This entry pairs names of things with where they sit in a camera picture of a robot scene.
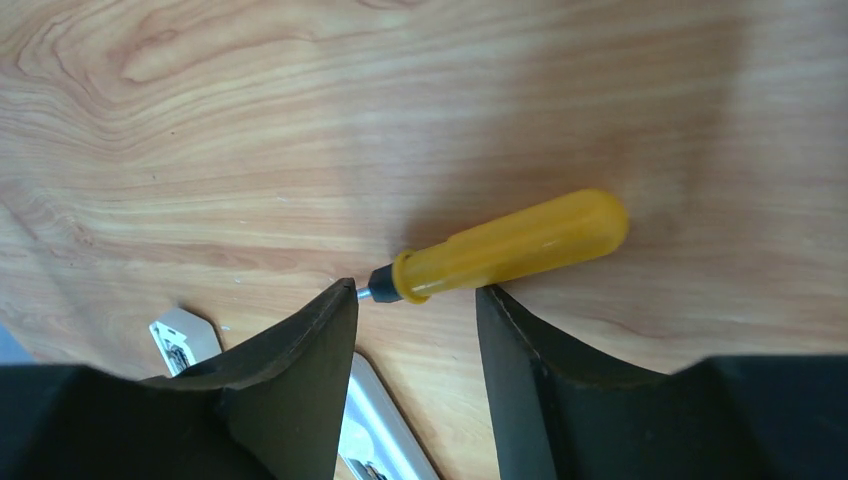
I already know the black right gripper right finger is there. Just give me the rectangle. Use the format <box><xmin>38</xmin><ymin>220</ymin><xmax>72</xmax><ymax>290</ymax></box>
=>
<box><xmin>475</xmin><ymin>285</ymin><xmax>662</xmax><ymax>479</ymax></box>

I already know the small white remote control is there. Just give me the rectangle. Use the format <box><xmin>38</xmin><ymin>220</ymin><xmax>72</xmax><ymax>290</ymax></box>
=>
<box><xmin>148</xmin><ymin>308</ymin><xmax>222</xmax><ymax>376</ymax></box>

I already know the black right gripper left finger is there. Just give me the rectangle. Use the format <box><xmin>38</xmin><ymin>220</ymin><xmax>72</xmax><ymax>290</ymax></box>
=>
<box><xmin>146</xmin><ymin>278</ymin><xmax>359</xmax><ymax>479</ymax></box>

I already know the yellow handled screwdriver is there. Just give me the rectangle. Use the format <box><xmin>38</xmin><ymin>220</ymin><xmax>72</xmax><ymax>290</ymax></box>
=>
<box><xmin>357</xmin><ymin>189</ymin><xmax>629</xmax><ymax>304</ymax></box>

